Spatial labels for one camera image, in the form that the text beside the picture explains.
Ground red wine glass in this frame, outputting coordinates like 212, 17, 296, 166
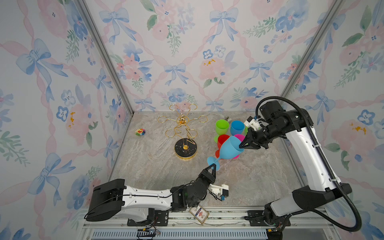
215, 135, 230, 158

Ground teal wine glass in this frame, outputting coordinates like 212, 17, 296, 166
207, 136, 244, 171

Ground blue wine glass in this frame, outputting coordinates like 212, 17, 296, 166
230, 121, 245, 136

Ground black corrugated cable hose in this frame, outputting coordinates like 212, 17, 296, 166
254, 95, 362, 232

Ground rainbow flower plush toy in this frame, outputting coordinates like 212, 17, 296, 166
135, 129, 146, 136

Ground pink wine glass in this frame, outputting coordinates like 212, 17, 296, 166
233, 134, 245, 159

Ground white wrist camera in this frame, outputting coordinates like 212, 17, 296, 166
244, 117, 262, 131
208, 184, 229, 202

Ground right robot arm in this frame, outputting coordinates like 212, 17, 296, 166
239, 96, 352, 226

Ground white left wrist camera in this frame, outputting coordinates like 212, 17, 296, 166
208, 184, 229, 202

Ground gold wine glass rack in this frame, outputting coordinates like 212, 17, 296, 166
157, 104, 208, 160

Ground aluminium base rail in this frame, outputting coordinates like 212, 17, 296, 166
78, 207, 340, 240

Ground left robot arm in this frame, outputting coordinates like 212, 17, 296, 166
84, 164, 217, 223

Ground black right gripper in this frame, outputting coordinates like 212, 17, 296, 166
237, 124, 281, 150

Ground diamond label card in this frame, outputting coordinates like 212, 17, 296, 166
189, 205, 210, 224

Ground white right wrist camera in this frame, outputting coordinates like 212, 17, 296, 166
244, 117, 262, 131

